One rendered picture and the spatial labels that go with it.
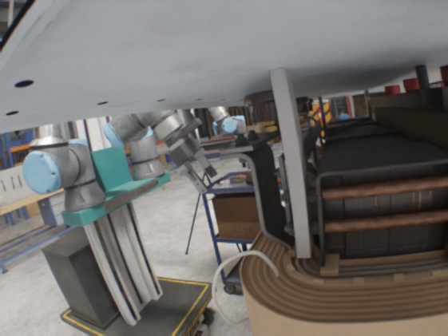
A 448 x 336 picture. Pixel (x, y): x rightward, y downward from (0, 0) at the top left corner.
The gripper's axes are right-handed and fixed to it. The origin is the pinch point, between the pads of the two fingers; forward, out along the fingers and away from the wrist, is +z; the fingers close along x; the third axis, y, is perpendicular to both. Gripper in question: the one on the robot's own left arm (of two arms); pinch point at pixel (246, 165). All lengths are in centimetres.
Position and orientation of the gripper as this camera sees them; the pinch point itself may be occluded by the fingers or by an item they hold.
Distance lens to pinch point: 171.5
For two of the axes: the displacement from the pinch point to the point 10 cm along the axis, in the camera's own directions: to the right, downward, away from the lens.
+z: 1.9, 9.7, 1.7
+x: -3.2, -1.0, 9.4
